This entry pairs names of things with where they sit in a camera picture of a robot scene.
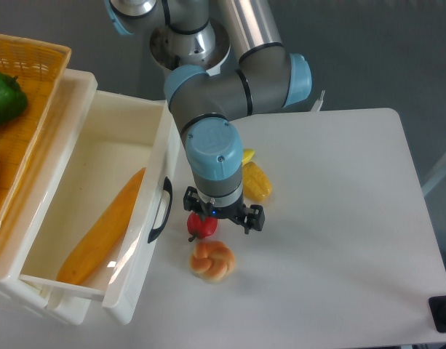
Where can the yellow toy banana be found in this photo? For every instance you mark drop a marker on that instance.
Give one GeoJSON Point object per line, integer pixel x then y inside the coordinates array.
{"type": "Point", "coordinates": [248, 154]}

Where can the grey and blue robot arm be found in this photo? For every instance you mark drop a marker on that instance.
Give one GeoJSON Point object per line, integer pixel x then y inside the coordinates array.
{"type": "Point", "coordinates": [258, 76]}

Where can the yellow toy corn cob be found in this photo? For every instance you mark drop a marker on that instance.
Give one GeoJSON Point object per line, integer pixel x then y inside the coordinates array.
{"type": "Point", "coordinates": [256, 185]}

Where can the orange wicker basket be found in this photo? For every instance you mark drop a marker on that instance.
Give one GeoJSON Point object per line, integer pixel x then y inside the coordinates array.
{"type": "Point", "coordinates": [38, 66]}

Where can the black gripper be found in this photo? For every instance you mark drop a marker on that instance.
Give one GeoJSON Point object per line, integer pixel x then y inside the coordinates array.
{"type": "Point", "coordinates": [251, 218]}

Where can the red toy bell pepper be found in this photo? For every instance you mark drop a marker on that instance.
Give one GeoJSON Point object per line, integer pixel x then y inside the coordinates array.
{"type": "Point", "coordinates": [198, 228]}

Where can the white chair frame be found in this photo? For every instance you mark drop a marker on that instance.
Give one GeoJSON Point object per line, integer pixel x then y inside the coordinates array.
{"type": "Point", "coordinates": [436, 174]}

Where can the long orange toy carrot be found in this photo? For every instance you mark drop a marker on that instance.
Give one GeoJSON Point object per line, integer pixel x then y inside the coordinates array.
{"type": "Point", "coordinates": [101, 238]}

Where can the white top drawer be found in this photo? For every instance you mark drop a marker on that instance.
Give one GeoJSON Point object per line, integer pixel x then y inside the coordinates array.
{"type": "Point", "coordinates": [121, 135]}

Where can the black device at table edge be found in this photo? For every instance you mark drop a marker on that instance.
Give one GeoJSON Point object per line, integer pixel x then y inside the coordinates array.
{"type": "Point", "coordinates": [437, 306]}

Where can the braided toy bread roll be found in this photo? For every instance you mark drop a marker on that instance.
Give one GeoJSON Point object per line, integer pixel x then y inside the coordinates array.
{"type": "Point", "coordinates": [212, 261]}

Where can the white drawer cabinet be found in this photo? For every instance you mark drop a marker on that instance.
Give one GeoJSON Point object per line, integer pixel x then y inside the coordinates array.
{"type": "Point", "coordinates": [56, 141]}

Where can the green toy bell pepper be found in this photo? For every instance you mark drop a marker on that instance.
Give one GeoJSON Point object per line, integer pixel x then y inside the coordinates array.
{"type": "Point", "coordinates": [13, 100]}

